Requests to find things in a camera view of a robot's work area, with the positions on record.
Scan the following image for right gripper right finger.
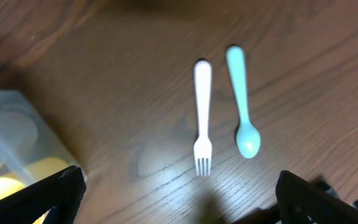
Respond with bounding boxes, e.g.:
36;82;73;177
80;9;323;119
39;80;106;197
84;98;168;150
275;170;358;224

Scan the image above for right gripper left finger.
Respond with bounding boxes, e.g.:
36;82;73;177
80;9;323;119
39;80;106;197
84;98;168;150
0;166;86;224

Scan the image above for yellow cup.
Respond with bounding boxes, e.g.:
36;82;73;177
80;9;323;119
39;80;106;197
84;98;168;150
0;157;70;223

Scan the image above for pale green plastic spoon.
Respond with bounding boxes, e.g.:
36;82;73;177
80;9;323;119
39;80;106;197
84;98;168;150
226;45;261;159

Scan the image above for pale pink plastic fork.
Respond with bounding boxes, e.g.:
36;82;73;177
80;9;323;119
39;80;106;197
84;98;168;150
193;60;212;176

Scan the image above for clear plastic container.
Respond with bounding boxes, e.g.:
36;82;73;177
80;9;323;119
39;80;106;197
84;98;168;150
0;90;86;224

